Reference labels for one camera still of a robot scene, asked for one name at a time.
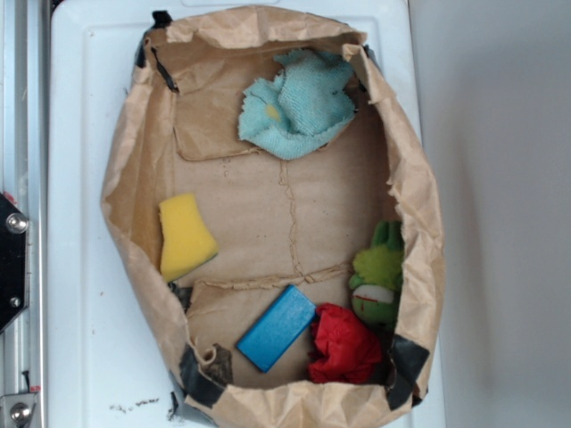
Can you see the light blue terry cloth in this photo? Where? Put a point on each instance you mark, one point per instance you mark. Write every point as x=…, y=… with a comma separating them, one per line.
x=303, y=108

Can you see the brown paper bag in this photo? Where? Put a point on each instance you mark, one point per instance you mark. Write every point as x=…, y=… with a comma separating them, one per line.
x=276, y=222

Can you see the yellow sponge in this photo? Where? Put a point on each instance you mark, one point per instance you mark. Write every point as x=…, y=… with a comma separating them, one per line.
x=187, y=242

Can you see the blue rectangular block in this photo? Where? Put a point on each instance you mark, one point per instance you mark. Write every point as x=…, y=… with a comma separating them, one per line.
x=277, y=328

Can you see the green plush toy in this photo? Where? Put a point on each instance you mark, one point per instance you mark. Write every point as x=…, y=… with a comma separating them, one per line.
x=378, y=277

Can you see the red crumpled paper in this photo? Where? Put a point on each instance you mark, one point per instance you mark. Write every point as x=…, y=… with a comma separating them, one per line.
x=346, y=351

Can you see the black metal mounting plate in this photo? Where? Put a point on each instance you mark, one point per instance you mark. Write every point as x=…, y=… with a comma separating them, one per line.
x=13, y=262

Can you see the aluminium frame rail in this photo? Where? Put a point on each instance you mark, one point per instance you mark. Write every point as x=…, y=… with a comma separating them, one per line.
x=25, y=44

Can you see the metal corner bracket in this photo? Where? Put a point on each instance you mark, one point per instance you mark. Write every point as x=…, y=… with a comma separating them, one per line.
x=19, y=409

